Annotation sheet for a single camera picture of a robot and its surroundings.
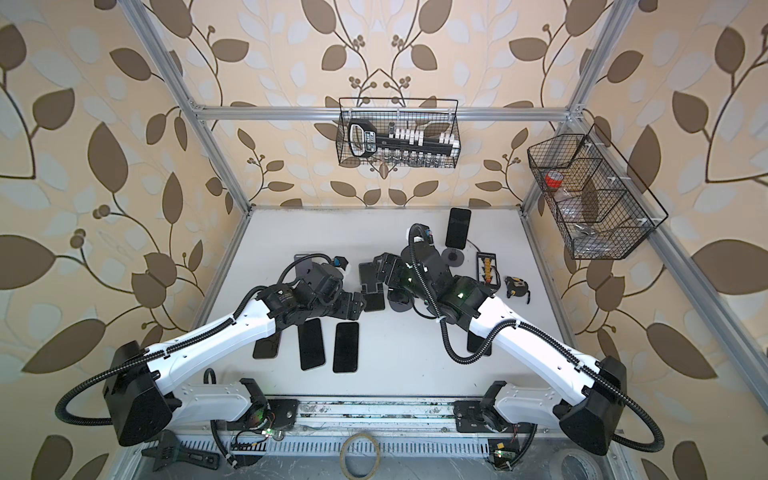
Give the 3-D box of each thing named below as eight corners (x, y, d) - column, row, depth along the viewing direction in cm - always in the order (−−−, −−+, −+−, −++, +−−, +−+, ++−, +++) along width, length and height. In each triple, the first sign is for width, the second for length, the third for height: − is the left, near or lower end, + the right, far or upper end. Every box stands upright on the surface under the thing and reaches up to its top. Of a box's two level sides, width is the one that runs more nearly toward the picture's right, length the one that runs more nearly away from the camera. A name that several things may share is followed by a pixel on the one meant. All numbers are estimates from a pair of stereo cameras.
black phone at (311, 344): (302, 371, 84) (300, 369, 83) (298, 325, 93) (297, 323, 91) (326, 364, 85) (325, 361, 84) (320, 320, 94) (319, 317, 92)
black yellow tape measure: (508, 303, 96) (511, 299, 94) (502, 280, 101) (505, 276, 99) (529, 303, 96) (532, 299, 94) (522, 280, 101) (525, 276, 99)
